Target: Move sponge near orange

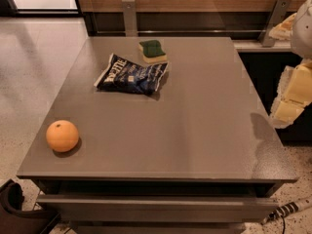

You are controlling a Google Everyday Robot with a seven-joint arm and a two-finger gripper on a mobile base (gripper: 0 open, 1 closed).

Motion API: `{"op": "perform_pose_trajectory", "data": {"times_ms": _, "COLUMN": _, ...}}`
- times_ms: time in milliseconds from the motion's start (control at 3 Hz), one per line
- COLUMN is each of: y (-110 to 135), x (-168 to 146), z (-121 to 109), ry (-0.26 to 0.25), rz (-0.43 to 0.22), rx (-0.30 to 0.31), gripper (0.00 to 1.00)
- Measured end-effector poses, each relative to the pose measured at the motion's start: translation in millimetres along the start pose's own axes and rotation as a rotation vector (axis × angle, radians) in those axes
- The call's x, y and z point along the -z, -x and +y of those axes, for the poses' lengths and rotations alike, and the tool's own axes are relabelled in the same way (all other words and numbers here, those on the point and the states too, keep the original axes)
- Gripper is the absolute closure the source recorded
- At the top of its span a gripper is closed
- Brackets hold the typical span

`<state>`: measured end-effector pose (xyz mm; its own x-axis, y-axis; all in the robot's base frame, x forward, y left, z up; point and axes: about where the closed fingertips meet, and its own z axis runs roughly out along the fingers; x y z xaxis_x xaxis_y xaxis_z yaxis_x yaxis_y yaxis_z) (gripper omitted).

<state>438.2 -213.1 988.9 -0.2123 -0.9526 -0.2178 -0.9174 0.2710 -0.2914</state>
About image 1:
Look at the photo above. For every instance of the left metal bracket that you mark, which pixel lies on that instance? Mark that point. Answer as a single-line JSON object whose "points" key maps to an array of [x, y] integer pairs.
{"points": [[130, 17]]}

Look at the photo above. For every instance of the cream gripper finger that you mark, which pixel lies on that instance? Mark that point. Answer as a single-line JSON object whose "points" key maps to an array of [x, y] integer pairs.
{"points": [[299, 88], [283, 113]]}

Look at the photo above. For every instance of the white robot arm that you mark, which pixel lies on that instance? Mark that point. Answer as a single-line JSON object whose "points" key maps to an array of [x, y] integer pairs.
{"points": [[296, 28]]}

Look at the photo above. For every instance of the green and yellow sponge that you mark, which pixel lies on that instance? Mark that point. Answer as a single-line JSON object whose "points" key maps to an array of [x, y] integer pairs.
{"points": [[152, 51]]}

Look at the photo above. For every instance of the orange fruit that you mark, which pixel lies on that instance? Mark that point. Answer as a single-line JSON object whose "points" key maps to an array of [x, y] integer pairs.
{"points": [[62, 136]]}

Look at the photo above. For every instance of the grey cabinet drawer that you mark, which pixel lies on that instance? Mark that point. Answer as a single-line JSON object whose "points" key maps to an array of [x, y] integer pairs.
{"points": [[159, 209]]}

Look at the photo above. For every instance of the blue chip bag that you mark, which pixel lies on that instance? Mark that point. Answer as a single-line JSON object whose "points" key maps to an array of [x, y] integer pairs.
{"points": [[124, 76]]}

